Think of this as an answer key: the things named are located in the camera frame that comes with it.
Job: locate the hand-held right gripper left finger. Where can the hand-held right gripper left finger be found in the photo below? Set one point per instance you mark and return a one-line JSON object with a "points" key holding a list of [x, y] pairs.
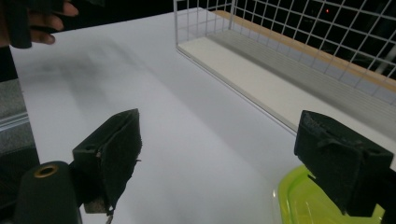
{"points": [[116, 149]]}

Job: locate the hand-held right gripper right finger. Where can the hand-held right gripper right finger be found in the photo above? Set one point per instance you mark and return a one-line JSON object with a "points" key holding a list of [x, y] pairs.
{"points": [[336, 161]]}

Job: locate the lime green plastic lid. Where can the lime green plastic lid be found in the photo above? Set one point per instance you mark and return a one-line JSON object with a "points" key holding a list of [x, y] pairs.
{"points": [[299, 202]]}

